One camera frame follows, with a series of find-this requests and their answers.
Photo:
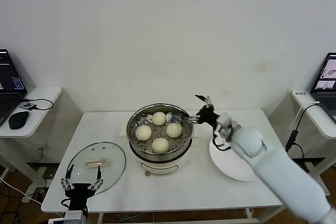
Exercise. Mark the stainless steel steamer basket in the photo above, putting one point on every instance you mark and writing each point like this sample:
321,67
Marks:
183,127

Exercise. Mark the grey laptop with pink windows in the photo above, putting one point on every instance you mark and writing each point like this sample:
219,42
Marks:
325,77

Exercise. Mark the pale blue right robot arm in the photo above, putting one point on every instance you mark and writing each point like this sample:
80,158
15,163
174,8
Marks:
275,166

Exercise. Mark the white table leg frame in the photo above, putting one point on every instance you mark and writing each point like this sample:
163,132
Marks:
249,213

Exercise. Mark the small black usb hub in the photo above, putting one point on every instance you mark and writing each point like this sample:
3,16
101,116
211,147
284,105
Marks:
28,106

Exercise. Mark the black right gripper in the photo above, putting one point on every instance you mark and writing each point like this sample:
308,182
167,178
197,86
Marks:
208,116

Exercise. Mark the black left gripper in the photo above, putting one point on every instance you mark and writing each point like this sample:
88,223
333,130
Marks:
78,193

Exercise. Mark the black laptop with dark screen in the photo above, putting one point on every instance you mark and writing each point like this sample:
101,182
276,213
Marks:
10,77

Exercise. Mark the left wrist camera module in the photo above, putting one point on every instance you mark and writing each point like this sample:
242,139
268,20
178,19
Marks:
74,217

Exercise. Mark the white printed label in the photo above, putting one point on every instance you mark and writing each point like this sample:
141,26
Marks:
300,94

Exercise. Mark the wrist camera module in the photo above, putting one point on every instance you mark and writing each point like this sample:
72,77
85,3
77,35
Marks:
74,217
225,125

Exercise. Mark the white electric cooker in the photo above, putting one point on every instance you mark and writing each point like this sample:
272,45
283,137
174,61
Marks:
162,166

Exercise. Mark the white side desk with mouse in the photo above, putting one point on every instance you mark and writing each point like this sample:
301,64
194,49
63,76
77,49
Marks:
44,95

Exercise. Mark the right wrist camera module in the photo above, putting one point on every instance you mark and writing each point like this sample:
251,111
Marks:
225,125

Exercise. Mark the black computer mouse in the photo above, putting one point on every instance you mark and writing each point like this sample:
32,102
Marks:
18,120

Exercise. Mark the white side desk with label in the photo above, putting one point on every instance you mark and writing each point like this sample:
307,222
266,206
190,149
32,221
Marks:
315,121

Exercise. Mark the white steamed baozi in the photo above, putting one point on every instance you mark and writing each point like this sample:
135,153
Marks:
143,133
160,145
159,118
174,130

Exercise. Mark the white round plate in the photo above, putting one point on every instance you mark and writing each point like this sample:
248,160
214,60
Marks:
225,163

